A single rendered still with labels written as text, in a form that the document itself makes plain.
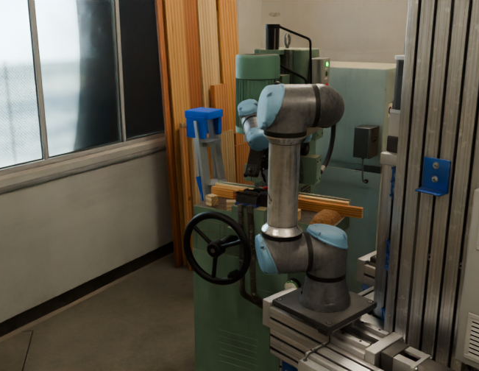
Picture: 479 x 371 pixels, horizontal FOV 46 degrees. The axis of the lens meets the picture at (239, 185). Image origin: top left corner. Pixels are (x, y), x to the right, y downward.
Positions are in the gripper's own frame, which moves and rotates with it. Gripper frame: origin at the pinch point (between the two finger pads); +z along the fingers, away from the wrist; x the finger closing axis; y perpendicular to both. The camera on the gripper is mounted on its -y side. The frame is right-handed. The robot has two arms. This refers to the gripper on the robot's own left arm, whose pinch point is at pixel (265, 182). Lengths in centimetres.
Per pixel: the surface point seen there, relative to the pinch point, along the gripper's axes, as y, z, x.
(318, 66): 59, -13, -3
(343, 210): 8.3, 18.7, -25.4
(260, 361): -38, 67, 2
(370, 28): 244, 77, 32
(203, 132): 67, 38, 75
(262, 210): -11.0, 3.0, -2.4
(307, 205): 8.5, 18.5, -10.5
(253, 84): 25.8, -26.3, 10.2
